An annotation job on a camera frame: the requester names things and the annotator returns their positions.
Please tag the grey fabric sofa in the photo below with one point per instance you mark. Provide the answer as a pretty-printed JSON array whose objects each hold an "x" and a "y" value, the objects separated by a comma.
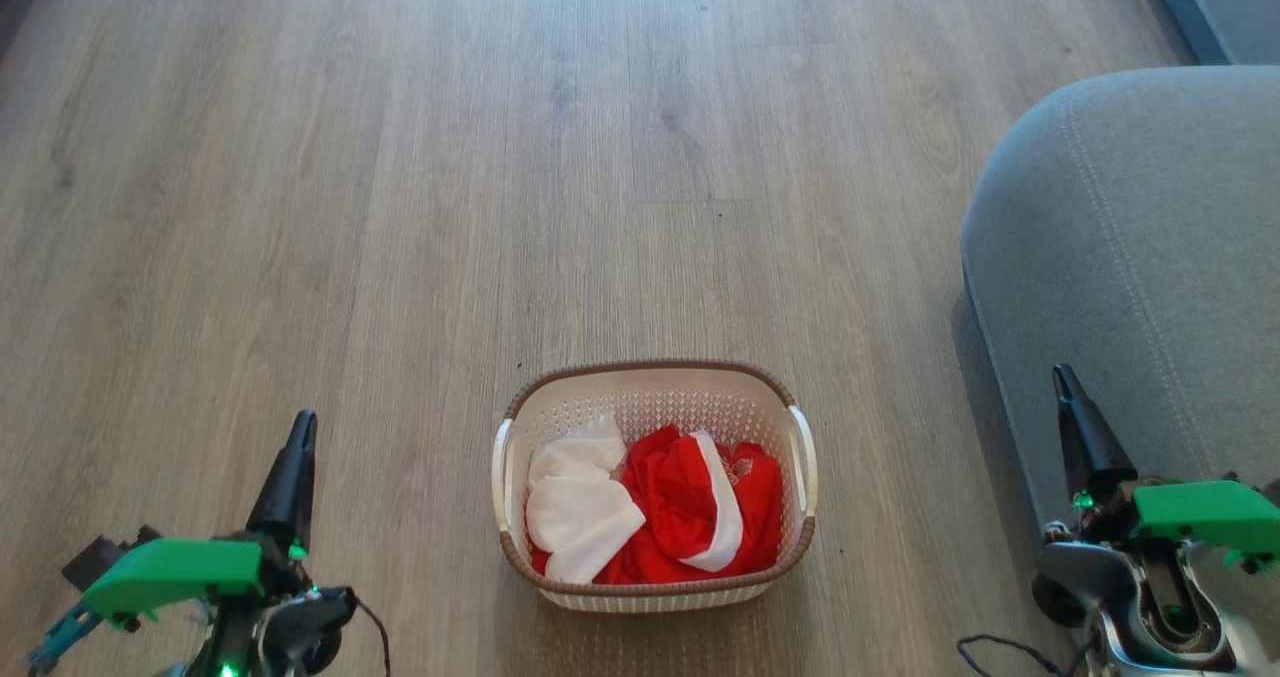
[{"x": 1130, "y": 257}]

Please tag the red garment with white band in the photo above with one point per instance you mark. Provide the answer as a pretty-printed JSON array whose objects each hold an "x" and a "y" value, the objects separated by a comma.
[{"x": 675, "y": 497}]

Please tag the white basket with brown rim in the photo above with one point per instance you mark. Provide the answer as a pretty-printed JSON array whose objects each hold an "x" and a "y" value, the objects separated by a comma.
[{"x": 660, "y": 397}]

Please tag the grey blue board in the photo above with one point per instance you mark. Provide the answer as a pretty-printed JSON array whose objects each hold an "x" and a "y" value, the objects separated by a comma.
[{"x": 1225, "y": 2}]

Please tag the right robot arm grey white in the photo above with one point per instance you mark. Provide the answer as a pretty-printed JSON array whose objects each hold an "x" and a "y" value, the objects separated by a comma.
[{"x": 1075, "y": 569}]

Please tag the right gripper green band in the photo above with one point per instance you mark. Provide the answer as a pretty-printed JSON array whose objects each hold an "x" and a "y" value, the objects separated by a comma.
[{"x": 1200, "y": 512}]

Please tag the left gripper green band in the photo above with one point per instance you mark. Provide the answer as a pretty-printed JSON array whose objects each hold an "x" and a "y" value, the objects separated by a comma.
[{"x": 180, "y": 567}]

